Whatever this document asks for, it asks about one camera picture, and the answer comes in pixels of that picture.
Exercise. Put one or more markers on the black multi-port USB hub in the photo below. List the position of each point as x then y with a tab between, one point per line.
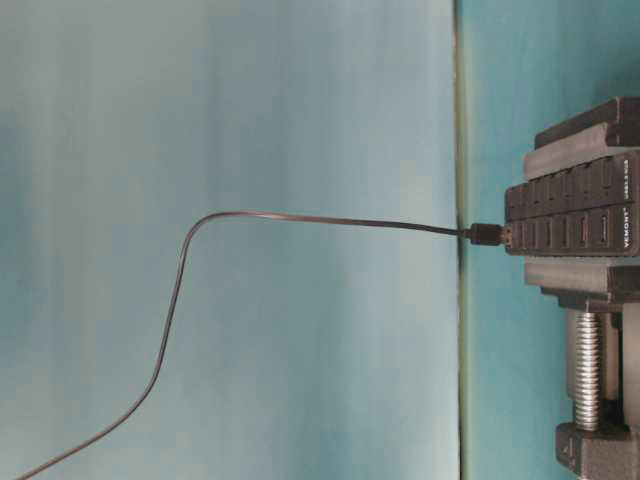
590	210

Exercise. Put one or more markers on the silver vise screw with crank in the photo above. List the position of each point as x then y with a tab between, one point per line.
587	372

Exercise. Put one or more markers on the black USB plug with cable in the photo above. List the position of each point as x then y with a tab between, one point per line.
481	234

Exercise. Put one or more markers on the black 3D-printed bench vise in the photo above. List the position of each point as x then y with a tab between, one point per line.
606	286

